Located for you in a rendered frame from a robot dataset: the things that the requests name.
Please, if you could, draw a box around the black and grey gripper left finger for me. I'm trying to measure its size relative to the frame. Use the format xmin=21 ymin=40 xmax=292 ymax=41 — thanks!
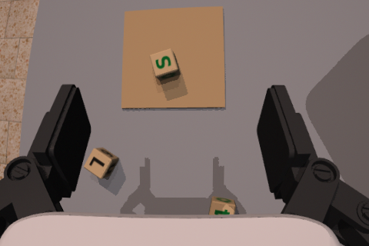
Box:
xmin=0 ymin=85 xmax=91 ymax=238

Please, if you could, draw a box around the tan wooden block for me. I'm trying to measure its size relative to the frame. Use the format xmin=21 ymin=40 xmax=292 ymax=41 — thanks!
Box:
xmin=209 ymin=196 xmax=236 ymax=214
xmin=149 ymin=48 xmax=181 ymax=81
xmin=84 ymin=148 xmax=119 ymax=179

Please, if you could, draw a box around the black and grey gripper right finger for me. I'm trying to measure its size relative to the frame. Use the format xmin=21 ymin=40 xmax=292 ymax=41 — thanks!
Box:
xmin=257 ymin=85 xmax=369 ymax=246

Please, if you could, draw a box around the tan square mat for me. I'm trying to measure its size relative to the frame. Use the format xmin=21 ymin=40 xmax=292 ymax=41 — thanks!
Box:
xmin=121 ymin=6 xmax=225 ymax=108

